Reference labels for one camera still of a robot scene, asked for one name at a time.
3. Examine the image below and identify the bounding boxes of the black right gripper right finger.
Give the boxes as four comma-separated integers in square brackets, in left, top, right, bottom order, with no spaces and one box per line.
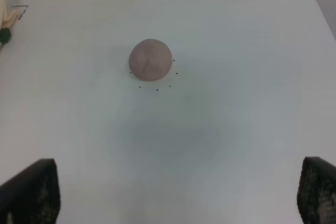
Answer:
[297,157,335,223]

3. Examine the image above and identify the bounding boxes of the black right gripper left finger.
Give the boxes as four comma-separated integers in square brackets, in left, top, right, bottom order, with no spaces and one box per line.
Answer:
[1,159,61,223]

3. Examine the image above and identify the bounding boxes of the pink peach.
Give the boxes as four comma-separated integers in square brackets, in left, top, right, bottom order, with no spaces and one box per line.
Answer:
[129,39,173,81]

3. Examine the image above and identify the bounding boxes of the white linen bag green handles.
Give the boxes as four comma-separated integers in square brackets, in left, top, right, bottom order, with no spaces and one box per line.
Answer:
[0,0,20,46]

